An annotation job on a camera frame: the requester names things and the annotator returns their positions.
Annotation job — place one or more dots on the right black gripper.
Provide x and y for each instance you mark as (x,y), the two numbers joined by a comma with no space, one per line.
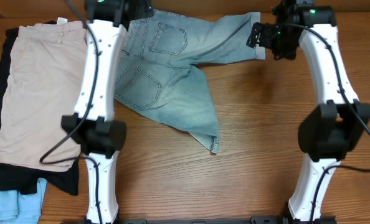
(265,31)

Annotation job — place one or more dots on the light blue denim shorts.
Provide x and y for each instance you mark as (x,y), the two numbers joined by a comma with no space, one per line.
(158,73)

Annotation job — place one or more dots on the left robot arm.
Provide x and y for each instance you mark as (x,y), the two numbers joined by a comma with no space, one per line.
(92,125)

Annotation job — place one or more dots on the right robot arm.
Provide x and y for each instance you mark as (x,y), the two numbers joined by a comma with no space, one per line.
(338,120)

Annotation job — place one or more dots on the beige folded shorts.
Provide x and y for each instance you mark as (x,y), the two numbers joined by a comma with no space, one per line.
(45,75)

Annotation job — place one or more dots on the black garment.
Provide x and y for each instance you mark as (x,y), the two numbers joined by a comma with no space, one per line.
(21,178)

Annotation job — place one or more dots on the light blue cloth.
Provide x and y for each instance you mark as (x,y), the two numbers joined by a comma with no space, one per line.
(16,208)

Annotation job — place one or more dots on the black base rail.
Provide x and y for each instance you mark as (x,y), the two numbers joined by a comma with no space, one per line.
(197,221)

